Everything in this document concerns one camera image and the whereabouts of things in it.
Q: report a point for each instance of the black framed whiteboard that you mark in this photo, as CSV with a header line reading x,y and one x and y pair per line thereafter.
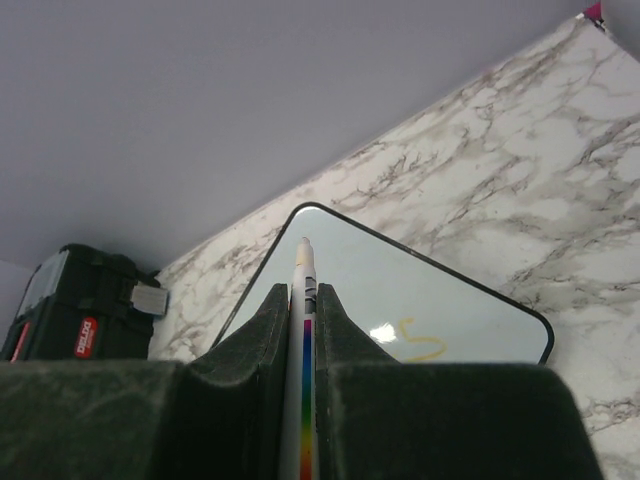
x,y
416,309

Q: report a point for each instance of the black plastic toolbox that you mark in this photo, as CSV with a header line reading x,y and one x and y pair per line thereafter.
x,y
86,304

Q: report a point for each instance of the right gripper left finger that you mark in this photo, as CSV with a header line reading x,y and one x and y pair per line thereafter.
x,y
217,417

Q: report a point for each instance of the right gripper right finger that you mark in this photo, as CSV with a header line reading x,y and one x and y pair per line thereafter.
x,y
378,418

